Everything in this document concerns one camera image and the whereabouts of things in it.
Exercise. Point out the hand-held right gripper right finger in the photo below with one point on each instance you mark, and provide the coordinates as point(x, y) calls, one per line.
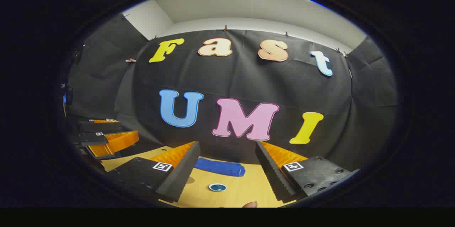
point(275, 180)

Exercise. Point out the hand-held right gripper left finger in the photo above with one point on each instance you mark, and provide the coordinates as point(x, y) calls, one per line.
point(177, 180)

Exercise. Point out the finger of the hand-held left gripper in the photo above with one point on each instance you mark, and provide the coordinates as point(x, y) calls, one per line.
point(92, 139)
point(99, 126)

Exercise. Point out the blue towel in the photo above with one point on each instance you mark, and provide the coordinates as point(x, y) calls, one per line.
point(220, 167)

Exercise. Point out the small brown cloth clip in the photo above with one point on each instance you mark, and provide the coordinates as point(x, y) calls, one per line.
point(130, 60)

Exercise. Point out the black backdrop cloth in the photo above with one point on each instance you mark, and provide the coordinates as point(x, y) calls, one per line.
point(249, 77)

